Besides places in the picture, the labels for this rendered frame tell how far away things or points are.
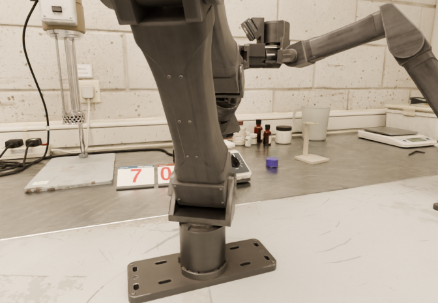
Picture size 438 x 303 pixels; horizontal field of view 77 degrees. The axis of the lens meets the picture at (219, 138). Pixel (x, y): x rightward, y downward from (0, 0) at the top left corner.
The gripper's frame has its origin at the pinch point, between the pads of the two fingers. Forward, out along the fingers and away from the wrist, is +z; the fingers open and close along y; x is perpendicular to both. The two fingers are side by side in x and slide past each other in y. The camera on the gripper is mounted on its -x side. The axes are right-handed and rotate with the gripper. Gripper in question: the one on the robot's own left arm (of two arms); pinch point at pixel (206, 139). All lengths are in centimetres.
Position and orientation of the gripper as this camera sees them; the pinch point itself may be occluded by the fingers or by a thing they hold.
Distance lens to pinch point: 67.6
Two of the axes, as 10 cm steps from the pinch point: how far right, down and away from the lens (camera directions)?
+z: -2.2, 4.1, 8.9
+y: -9.2, 2.2, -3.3
